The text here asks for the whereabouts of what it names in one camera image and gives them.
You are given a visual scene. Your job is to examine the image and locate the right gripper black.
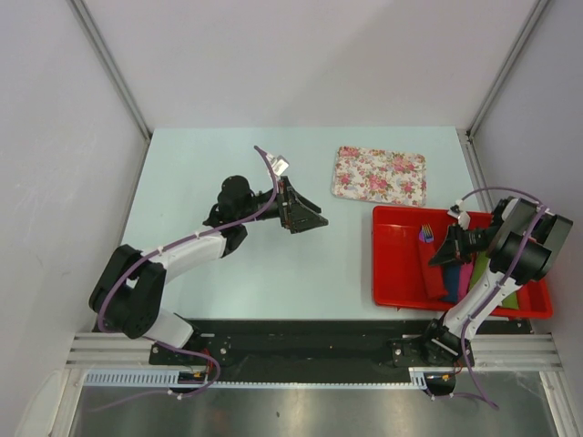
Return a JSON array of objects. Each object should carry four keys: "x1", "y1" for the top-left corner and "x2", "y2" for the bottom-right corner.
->
[{"x1": 429, "y1": 222, "x2": 500, "y2": 268}]

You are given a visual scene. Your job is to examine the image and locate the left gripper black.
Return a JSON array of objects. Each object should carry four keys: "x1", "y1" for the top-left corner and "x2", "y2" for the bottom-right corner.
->
[{"x1": 237, "y1": 177, "x2": 326, "y2": 234}]

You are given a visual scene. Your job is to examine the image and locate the red paper napkin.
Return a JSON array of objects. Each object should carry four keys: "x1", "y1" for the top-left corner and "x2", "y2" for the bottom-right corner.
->
[{"x1": 418, "y1": 238, "x2": 446, "y2": 300}]

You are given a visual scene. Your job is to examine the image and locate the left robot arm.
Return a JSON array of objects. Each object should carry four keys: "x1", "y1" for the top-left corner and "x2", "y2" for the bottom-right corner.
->
[{"x1": 88, "y1": 176, "x2": 329, "y2": 364}]

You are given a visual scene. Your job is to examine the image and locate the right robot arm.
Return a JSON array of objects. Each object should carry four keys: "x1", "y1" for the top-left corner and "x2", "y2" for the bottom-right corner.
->
[{"x1": 420, "y1": 197, "x2": 573, "y2": 366}]

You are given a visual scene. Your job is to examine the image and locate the blue napkin roll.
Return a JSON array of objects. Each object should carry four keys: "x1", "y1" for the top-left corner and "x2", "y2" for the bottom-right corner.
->
[{"x1": 442, "y1": 265, "x2": 461, "y2": 304}]

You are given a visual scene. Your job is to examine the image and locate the pink napkin roll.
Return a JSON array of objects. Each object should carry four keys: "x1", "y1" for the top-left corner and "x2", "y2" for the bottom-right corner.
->
[{"x1": 457, "y1": 263, "x2": 474, "y2": 300}]

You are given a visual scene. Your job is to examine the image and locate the green napkin roll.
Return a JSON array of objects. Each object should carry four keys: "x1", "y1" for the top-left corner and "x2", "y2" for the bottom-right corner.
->
[
  {"x1": 468, "y1": 252, "x2": 489, "y2": 290},
  {"x1": 496, "y1": 291, "x2": 520, "y2": 310}
]

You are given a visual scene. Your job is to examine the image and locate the floral cloth mat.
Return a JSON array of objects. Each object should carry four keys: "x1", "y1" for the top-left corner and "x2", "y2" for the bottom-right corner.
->
[{"x1": 332, "y1": 146, "x2": 427, "y2": 207}]

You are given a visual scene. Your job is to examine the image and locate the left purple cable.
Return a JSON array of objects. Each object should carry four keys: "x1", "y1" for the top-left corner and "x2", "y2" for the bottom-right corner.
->
[{"x1": 95, "y1": 145, "x2": 280, "y2": 404}]

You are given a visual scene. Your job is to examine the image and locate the purple cable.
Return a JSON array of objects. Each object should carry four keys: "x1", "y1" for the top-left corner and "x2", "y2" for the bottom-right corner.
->
[
  {"x1": 457, "y1": 186, "x2": 547, "y2": 409},
  {"x1": 95, "y1": 145, "x2": 280, "y2": 404}
]

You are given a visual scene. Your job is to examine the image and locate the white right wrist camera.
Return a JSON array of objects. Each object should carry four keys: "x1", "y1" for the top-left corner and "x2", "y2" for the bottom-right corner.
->
[{"x1": 447, "y1": 199, "x2": 471, "y2": 230}]

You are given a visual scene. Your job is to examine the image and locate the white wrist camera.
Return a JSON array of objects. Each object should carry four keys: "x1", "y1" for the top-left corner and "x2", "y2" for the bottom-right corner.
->
[
  {"x1": 447, "y1": 199, "x2": 471, "y2": 230},
  {"x1": 268, "y1": 154, "x2": 290, "y2": 177}
]

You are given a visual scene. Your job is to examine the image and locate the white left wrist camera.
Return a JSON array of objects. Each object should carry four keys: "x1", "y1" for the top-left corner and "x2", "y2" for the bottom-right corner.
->
[{"x1": 268, "y1": 154, "x2": 290, "y2": 177}]

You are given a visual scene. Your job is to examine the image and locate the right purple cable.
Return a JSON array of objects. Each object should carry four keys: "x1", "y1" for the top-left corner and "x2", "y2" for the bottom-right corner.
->
[{"x1": 457, "y1": 186, "x2": 547, "y2": 409}]

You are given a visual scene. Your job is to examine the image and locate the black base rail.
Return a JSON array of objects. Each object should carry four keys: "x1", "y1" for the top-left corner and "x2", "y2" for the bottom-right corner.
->
[{"x1": 149, "y1": 318, "x2": 476, "y2": 383}]

